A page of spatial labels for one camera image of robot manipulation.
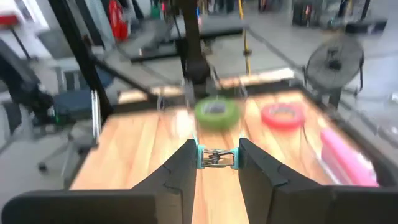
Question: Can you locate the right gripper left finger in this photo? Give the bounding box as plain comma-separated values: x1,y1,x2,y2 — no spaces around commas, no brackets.
1,138,198,224

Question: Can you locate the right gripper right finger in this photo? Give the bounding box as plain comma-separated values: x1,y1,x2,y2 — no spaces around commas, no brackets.
238,138,398,224

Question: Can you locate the pink stapler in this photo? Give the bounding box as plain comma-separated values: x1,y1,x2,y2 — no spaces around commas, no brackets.
320,129,380,187

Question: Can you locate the coral red tape roll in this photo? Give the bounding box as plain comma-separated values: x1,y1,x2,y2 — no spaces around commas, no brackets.
261,102,306,131

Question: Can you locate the green tape roll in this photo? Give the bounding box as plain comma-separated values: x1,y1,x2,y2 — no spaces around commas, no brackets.
195,116,240,132
194,96,242,124

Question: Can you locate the blue office chair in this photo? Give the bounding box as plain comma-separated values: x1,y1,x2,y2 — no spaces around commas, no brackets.
37,62,116,175

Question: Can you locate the black floor fan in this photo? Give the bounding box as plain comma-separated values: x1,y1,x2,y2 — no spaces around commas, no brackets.
306,33,365,108

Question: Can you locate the black office chair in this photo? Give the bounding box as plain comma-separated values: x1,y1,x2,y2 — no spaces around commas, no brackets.
0,40,55,125

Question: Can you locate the red container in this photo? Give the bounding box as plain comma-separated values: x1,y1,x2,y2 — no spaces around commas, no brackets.
108,0,130,43

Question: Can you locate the orange-yellow cable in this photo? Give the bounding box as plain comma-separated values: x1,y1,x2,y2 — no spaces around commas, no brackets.
238,0,252,75

